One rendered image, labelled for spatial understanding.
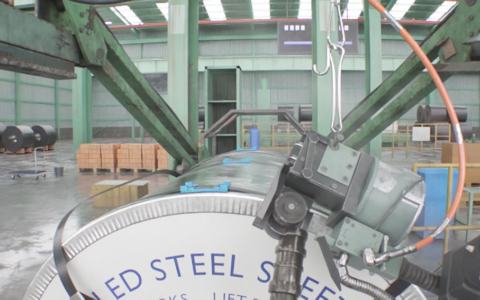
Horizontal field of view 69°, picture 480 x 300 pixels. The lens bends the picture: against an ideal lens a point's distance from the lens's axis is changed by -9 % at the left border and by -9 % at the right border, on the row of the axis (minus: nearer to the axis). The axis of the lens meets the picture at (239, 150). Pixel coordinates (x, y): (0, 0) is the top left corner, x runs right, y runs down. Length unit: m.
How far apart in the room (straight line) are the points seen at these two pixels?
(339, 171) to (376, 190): 0.07
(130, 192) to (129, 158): 5.29
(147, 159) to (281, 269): 11.32
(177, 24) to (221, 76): 1.91
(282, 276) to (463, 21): 1.14
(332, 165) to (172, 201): 0.36
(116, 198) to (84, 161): 5.76
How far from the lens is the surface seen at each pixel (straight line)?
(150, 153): 11.92
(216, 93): 7.28
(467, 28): 1.51
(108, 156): 12.42
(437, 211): 5.26
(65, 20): 1.46
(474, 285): 0.68
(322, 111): 5.45
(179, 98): 5.59
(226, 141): 7.16
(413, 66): 1.71
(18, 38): 1.18
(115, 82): 1.61
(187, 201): 0.84
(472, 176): 10.05
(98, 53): 1.50
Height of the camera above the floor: 1.52
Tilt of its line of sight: 4 degrees down
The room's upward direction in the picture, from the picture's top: straight up
